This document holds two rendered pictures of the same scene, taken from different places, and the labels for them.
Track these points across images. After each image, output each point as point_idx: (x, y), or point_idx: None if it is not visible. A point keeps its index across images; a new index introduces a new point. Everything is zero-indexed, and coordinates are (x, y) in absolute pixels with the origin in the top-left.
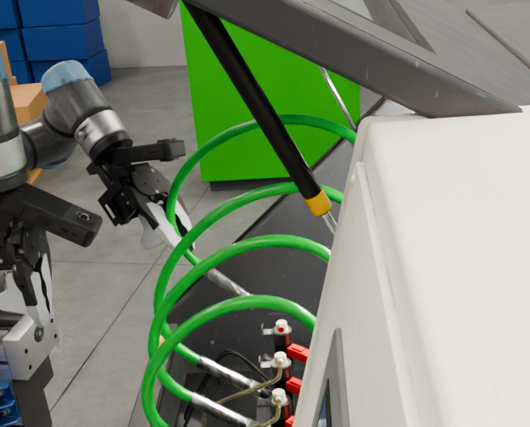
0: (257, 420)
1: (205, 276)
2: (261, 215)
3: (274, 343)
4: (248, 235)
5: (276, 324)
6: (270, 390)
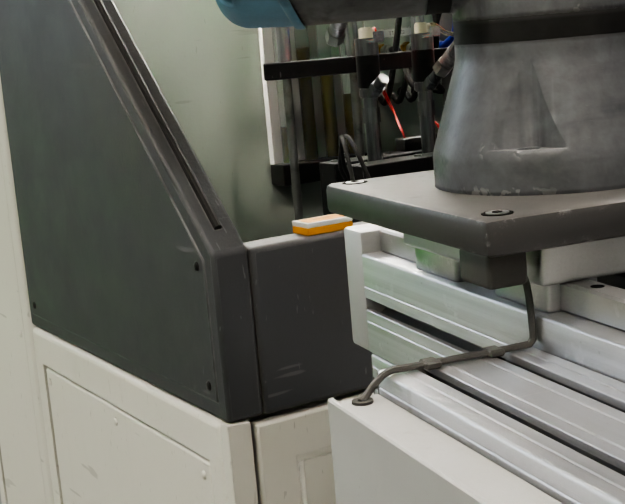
0: (414, 158)
1: (186, 141)
2: (115, 28)
3: (376, 55)
4: (142, 58)
5: (371, 28)
6: (354, 165)
